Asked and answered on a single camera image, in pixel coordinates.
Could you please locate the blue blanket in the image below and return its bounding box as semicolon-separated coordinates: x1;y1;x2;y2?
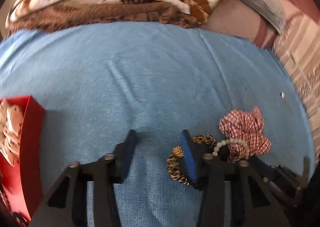
0;21;315;227

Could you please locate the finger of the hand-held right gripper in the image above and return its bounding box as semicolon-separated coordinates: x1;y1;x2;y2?
250;157;304;205

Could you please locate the striped pink pillow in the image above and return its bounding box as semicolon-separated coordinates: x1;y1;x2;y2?
200;0;320;49

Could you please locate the red box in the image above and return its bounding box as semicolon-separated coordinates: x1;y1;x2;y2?
0;95;47;224

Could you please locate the white cherry print scrunchie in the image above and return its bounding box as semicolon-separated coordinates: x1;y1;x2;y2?
0;100;25;167

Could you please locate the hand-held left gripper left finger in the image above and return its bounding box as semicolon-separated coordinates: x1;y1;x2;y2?
30;129;138;227

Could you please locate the pearl bead bracelet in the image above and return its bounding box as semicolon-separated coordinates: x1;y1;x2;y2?
212;137;248;159

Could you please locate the leopard print scrunchie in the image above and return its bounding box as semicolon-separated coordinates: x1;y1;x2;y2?
166;134;217;186

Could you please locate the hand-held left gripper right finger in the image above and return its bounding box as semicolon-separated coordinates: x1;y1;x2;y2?
180;129;292;227

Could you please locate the striped floral pillow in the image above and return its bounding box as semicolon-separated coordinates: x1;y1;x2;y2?
272;12;320;127

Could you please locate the pearl pendant chain necklace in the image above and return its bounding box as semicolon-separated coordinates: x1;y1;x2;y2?
280;91;292;110

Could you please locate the red checkered scrunchie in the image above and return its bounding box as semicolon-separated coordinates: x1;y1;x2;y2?
219;107;272;162

